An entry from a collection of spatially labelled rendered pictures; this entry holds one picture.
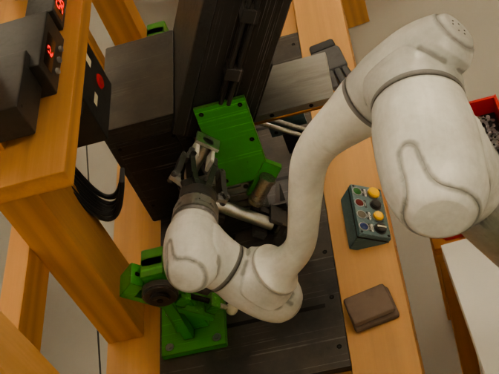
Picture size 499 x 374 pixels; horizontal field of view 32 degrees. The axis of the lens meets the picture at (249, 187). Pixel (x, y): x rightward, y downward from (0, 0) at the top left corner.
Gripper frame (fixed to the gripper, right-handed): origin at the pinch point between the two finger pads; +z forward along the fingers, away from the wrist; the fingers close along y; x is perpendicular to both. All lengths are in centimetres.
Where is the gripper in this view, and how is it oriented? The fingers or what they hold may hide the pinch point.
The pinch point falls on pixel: (203, 154)
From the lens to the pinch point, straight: 185.3
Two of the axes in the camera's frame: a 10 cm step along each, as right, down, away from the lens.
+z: 0.2, -5.6, 8.3
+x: -4.7, 7.3, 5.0
